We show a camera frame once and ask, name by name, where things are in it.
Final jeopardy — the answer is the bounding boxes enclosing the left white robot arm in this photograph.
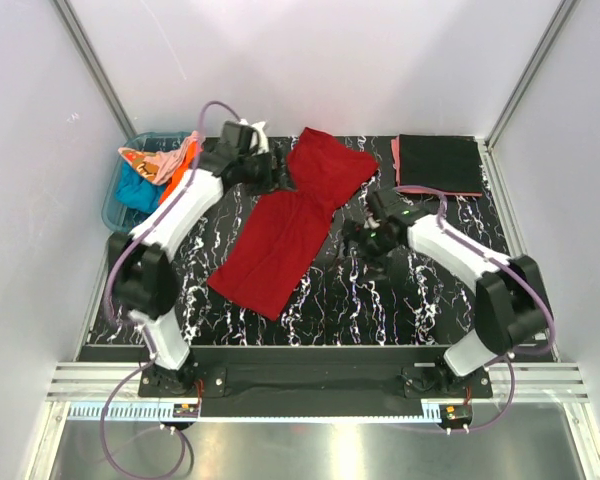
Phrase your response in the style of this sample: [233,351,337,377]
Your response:
[103,141,294,394]

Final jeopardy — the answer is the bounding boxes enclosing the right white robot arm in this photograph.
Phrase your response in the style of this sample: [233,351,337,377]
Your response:
[342,207,555,378]

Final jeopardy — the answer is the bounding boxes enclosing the pink printed t shirt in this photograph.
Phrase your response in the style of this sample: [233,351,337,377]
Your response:
[118,131,201,186]

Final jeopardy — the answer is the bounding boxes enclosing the purple cable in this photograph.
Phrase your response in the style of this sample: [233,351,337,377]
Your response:
[394,185,556,434]
[99,101,246,479]

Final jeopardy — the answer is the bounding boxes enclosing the blue plastic bin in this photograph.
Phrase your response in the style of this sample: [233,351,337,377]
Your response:
[101,132,179,232]

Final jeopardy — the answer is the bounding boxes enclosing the blue t shirt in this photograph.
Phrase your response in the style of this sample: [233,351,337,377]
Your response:
[115,163,166,214]

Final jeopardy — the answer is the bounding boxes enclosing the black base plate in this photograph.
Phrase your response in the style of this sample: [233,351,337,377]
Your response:
[139,346,493,419]

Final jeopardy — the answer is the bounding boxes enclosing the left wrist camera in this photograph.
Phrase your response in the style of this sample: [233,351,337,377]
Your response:
[220,120,269,155]

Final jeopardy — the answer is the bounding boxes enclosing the red t shirt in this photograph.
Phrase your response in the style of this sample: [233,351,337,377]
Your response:
[207,128,378,321]

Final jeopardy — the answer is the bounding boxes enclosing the white slotted cable duct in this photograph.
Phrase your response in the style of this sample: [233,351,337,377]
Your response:
[68,402,441,422]

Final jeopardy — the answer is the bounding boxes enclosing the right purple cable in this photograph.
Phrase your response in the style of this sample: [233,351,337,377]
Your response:
[394,185,556,434]

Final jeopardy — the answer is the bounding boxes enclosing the orange t shirt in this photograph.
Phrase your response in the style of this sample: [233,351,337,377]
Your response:
[159,141,199,205]

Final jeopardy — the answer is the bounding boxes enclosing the folded black t shirt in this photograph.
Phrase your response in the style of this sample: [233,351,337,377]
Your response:
[397,133,484,197]

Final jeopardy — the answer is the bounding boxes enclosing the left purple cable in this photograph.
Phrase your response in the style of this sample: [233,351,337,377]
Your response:
[99,101,246,479]

